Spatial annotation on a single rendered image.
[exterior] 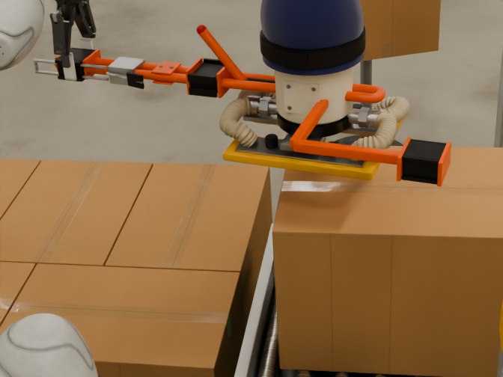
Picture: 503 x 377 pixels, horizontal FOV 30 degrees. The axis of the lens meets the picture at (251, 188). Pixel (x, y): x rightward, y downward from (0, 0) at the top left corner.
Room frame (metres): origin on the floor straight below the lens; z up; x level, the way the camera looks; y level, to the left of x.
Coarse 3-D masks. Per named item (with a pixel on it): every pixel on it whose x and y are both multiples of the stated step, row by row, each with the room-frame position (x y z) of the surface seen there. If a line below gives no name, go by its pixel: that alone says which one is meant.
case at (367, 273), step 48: (288, 192) 1.87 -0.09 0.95; (336, 192) 1.85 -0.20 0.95; (384, 192) 1.84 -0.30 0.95; (432, 192) 1.82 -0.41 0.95; (480, 192) 1.81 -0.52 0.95; (288, 240) 1.70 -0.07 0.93; (336, 240) 1.69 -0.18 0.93; (384, 240) 1.67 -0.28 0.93; (432, 240) 1.65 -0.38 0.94; (480, 240) 1.63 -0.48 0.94; (288, 288) 1.70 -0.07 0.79; (336, 288) 1.69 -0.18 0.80; (384, 288) 1.67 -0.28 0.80; (432, 288) 1.65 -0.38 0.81; (480, 288) 1.63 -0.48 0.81; (288, 336) 1.71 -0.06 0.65; (336, 336) 1.69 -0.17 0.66; (384, 336) 1.67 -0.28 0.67; (432, 336) 1.65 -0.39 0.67; (480, 336) 1.63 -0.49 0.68
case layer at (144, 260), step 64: (0, 192) 2.65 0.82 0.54; (64, 192) 2.63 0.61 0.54; (128, 192) 2.60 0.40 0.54; (192, 192) 2.57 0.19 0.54; (256, 192) 2.55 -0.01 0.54; (0, 256) 2.28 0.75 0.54; (64, 256) 2.26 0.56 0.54; (128, 256) 2.24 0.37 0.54; (192, 256) 2.22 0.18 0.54; (256, 256) 2.37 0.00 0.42; (0, 320) 1.98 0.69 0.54; (128, 320) 1.94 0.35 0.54; (192, 320) 1.93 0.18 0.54
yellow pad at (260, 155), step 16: (240, 144) 1.84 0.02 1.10; (256, 144) 1.84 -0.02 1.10; (272, 144) 1.81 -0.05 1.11; (240, 160) 1.80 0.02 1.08; (256, 160) 1.79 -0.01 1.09; (272, 160) 1.77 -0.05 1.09; (288, 160) 1.76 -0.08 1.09; (304, 160) 1.76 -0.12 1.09; (320, 160) 1.75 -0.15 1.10; (336, 160) 1.74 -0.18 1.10; (352, 176) 1.70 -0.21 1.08; (368, 176) 1.69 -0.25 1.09
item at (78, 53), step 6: (72, 48) 2.16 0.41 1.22; (78, 48) 2.16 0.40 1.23; (78, 54) 2.12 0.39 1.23; (84, 54) 2.12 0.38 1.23; (90, 54) 2.11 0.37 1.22; (96, 54) 2.12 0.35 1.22; (78, 60) 2.08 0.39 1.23; (84, 60) 2.08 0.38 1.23; (90, 60) 2.10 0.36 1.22; (84, 72) 2.08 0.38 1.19
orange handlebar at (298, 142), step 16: (96, 64) 2.11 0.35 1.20; (144, 64) 2.06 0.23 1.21; (160, 64) 2.04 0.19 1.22; (176, 64) 2.04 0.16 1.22; (160, 80) 2.00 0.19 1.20; (176, 80) 1.98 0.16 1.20; (224, 80) 1.94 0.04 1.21; (240, 80) 1.93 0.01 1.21; (272, 80) 1.93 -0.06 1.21; (352, 96) 1.82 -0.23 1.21; (368, 96) 1.81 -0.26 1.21; (384, 96) 1.82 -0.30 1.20; (320, 112) 1.75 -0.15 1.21; (304, 128) 1.68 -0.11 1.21; (304, 144) 1.61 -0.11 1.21; (320, 144) 1.60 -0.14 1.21; (336, 144) 1.60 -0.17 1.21; (368, 160) 1.56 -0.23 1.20; (384, 160) 1.55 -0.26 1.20
